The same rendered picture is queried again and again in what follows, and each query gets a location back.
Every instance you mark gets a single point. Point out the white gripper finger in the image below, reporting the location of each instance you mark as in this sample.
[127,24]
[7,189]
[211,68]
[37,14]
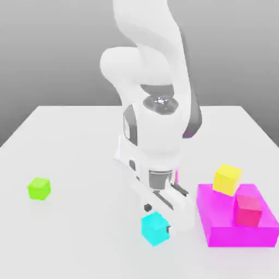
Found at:
[147,207]
[169,229]

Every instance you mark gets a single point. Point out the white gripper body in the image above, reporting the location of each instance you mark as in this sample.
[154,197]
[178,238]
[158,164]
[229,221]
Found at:
[181,209]

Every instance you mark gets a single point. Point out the small cyan cube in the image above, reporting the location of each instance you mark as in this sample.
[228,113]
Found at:
[153,228]

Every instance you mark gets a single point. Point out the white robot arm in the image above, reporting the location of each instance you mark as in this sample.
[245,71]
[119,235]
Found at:
[152,65]

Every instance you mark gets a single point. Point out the small yellow cube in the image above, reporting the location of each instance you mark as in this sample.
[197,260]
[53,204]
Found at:
[226,179]

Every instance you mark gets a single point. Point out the small red cube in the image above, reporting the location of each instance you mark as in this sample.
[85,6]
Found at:
[247,212]

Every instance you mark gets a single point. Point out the small green cube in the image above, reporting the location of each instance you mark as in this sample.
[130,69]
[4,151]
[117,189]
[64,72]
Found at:
[39,189]

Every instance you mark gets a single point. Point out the large magenta box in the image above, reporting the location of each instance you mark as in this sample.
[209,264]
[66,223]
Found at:
[220,226]

